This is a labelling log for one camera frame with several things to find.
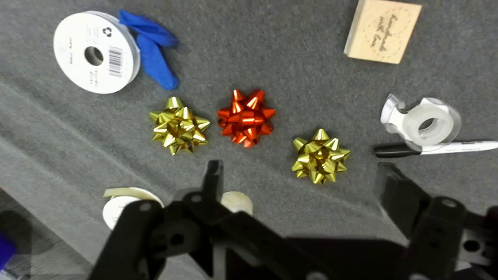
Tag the gold gift bow near marker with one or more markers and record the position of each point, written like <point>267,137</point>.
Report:
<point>320,158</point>

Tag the white spool with blue ribbon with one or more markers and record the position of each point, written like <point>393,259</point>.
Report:
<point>103,53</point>

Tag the gold gift bow near spool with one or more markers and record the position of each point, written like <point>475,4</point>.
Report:
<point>178,127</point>

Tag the small beige stamp block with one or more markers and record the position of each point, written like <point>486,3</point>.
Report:
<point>380,29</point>

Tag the red gift bow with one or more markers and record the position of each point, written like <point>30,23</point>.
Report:
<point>247,118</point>

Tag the clear tape dispenser roll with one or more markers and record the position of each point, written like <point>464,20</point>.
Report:
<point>430,123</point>

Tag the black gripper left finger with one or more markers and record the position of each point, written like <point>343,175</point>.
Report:
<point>212,183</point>

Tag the white ribbon spool far edge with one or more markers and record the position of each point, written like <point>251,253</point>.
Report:
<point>117,199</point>

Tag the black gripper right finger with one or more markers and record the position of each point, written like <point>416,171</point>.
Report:
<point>401,197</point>

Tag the black white marker pen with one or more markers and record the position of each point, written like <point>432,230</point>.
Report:
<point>394,151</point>

